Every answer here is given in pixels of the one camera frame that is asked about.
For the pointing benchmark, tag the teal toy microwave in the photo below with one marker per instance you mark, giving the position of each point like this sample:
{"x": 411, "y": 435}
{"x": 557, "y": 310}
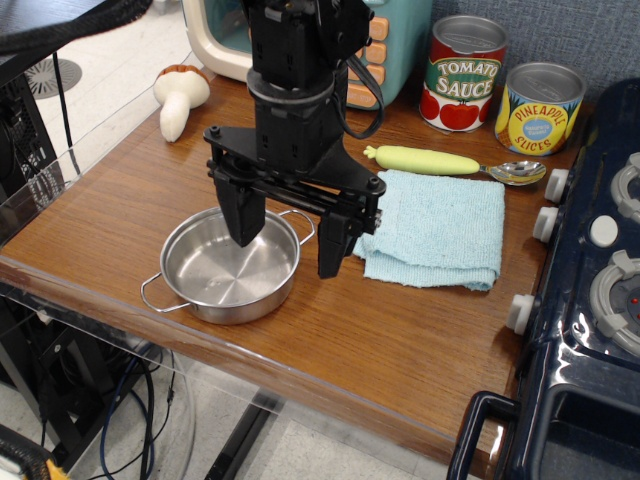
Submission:
{"x": 219, "y": 36}

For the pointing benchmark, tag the tomato sauce can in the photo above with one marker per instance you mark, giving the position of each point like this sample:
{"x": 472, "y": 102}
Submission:
{"x": 465, "y": 59}

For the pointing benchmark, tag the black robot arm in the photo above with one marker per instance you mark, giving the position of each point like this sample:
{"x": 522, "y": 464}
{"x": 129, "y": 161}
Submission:
{"x": 302, "y": 55}

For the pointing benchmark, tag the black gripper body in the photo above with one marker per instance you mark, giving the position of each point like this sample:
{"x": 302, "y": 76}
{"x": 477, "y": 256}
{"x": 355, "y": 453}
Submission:
{"x": 295, "y": 151}

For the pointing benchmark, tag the spoon with green handle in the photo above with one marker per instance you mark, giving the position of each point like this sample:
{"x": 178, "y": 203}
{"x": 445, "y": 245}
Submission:
{"x": 430, "y": 162}

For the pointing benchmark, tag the light blue folded cloth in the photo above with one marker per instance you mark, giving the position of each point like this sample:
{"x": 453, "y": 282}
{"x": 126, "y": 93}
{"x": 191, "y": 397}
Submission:
{"x": 436, "y": 232}

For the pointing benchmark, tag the black table frame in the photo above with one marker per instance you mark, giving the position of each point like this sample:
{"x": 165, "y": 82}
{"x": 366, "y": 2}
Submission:
{"x": 73, "y": 382}

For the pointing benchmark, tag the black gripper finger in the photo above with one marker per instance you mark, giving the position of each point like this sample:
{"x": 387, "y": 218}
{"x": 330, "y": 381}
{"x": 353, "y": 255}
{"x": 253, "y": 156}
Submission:
{"x": 243, "y": 209}
{"x": 338, "y": 233}

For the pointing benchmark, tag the stainless steel pan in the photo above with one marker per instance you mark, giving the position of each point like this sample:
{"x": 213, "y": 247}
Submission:
{"x": 223, "y": 283}

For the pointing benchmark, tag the plush mushroom toy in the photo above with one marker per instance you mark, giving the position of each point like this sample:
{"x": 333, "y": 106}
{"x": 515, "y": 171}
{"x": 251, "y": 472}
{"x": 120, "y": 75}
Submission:
{"x": 179, "y": 89}

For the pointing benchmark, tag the round floor drain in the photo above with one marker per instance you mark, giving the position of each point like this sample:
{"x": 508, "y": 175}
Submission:
{"x": 46, "y": 77}

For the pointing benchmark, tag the pineapple slices can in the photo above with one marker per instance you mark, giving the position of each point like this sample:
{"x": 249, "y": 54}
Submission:
{"x": 539, "y": 107}

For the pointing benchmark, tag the dark blue toy stove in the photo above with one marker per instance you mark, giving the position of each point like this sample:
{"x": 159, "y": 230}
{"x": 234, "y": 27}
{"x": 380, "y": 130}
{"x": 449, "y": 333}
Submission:
{"x": 576, "y": 412}

